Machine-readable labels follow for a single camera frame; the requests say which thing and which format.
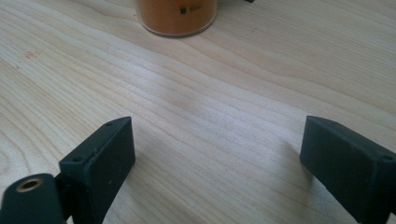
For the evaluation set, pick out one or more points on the amber liquid glass beaker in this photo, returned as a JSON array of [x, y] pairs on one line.
[[176, 15]]

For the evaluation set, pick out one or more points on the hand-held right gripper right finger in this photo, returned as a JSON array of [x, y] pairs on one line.
[[348, 168]]

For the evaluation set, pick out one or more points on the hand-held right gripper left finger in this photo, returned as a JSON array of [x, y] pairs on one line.
[[104, 168]]

